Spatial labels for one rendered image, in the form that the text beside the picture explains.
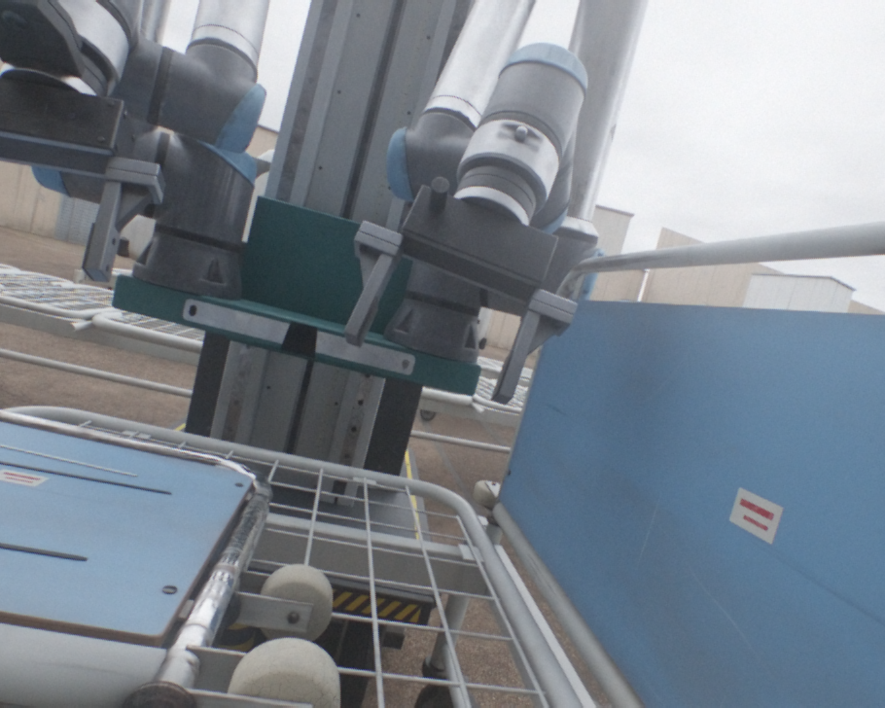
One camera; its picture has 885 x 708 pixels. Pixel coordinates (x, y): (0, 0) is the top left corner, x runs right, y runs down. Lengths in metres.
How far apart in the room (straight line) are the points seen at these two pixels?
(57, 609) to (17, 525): 0.12
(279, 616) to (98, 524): 0.16
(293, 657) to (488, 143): 0.42
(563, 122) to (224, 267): 0.65
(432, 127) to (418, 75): 0.56
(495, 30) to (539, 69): 0.27
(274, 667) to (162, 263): 0.77
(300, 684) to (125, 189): 0.40
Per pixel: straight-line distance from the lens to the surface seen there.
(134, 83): 0.71
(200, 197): 0.98
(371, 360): 0.91
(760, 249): 0.50
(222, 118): 0.72
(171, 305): 0.98
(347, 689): 1.09
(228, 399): 1.18
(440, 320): 0.91
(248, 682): 0.32
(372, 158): 1.19
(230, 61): 0.75
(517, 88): 0.54
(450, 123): 0.70
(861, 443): 0.39
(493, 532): 0.88
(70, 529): 0.48
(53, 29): 0.53
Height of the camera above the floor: 0.79
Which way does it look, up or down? 6 degrees down
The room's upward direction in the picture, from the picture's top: 15 degrees clockwise
